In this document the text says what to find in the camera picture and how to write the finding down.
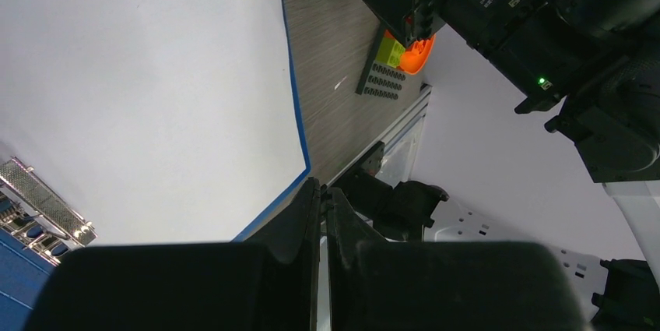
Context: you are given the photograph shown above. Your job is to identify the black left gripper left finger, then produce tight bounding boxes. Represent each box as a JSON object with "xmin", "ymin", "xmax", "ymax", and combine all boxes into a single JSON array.
[{"xmin": 25, "ymin": 178, "xmax": 321, "ymax": 330}]

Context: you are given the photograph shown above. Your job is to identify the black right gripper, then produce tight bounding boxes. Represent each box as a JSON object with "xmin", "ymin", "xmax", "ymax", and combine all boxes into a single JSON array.
[{"xmin": 363, "ymin": 0, "xmax": 659, "ymax": 114}]

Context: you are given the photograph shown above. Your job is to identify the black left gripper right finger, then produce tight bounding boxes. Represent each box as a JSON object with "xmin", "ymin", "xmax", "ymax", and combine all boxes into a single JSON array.
[{"xmin": 327, "ymin": 188, "xmax": 590, "ymax": 330}]

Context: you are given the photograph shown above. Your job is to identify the white paper stack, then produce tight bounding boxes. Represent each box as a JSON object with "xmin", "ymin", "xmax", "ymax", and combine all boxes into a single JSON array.
[{"xmin": 1, "ymin": 0, "xmax": 310, "ymax": 245}]

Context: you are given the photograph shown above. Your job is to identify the blue clip file folder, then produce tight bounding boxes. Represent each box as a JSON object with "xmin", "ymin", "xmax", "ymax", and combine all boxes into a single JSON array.
[{"xmin": 0, "ymin": 0, "xmax": 312, "ymax": 331}]

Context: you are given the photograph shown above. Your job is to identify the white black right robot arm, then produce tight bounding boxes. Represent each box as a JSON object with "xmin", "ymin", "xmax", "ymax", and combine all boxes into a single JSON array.
[{"xmin": 412, "ymin": 27, "xmax": 641, "ymax": 318}]

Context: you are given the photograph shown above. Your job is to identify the orange plastic toy piece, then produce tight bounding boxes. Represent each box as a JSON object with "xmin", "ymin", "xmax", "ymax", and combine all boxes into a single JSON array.
[{"xmin": 384, "ymin": 30, "xmax": 436, "ymax": 75}]

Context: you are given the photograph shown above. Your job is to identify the grey lego baseplate with bricks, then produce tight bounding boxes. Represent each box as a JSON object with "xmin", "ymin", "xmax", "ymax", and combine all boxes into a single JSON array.
[{"xmin": 355, "ymin": 24, "xmax": 406, "ymax": 100}]

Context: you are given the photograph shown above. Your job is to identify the aluminium rail frame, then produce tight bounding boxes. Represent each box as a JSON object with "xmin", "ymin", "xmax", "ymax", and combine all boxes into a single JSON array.
[{"xmin": 329, "ymin": 83, "xmax": 432, "ymax": 187}]

